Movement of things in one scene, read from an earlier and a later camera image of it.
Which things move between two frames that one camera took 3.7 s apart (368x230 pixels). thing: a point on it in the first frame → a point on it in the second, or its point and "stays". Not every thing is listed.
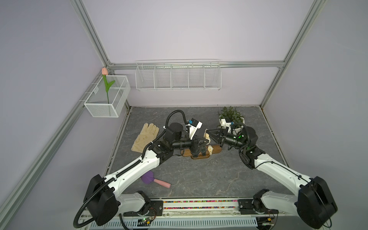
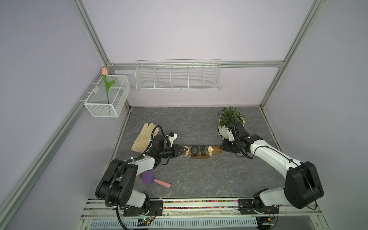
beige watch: x=210 y=149 stays
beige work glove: x=149 y=133 stays
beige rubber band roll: x=206 y=135 → x=187 y=152
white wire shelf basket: x=178 y=74 stays
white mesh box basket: x=101 y=103 stays
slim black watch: x=203 y=150 stays
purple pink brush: x=148 y=178 stays
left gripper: x=204 y=140 → x=175 y=150
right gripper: x=221 y=133 → x=224 y=145
